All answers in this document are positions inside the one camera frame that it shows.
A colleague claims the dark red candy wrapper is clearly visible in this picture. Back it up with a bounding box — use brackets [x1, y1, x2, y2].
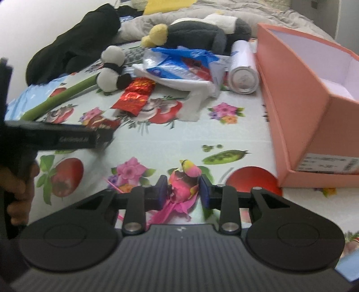
[87, 115, 120, 130]

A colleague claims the green handled massage brush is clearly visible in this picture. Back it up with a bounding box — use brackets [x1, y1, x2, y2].
[20, 46, 147, 121]

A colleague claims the yellow pillow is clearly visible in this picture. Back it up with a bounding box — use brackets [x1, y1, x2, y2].
[144, 0, 196, 15]

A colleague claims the grey quilt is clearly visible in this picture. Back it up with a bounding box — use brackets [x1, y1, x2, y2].
[113, 1, 335, 43]

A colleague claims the white tissue paper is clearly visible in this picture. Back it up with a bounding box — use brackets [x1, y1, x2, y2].
[132, 64, 220, 122]

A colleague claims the person's left hand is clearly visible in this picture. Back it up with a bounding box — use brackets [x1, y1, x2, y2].
[1, 162, 39, 226]

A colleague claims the black garment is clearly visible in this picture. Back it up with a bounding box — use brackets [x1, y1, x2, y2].
[25, 3, 144, 86]

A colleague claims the red foil snack packet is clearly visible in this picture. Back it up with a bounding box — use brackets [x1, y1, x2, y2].
[111, 77, 156, 116]

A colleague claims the pink cardboard box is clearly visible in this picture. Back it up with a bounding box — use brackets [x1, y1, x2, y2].
[256, 24, 358, 188]

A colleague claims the white cylindrical roll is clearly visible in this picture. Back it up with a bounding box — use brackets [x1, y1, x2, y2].
[228, 40, 259, 95]

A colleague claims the grey penguin plush toy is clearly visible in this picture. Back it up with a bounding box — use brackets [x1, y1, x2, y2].
[141, 13, 252, 55]

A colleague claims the small panda plush toy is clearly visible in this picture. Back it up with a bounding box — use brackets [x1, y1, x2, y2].
[96, 46, 133, 94]

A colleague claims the pink feather bird toy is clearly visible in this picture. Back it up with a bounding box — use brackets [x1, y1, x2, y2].
[103, 159, 203, 226]

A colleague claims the blue white plastic bag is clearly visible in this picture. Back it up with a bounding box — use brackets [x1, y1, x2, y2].
[142, 47, 225, 86]

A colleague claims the floral bed sheet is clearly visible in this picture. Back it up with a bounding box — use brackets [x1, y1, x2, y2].
[5, 13, 359, 270]

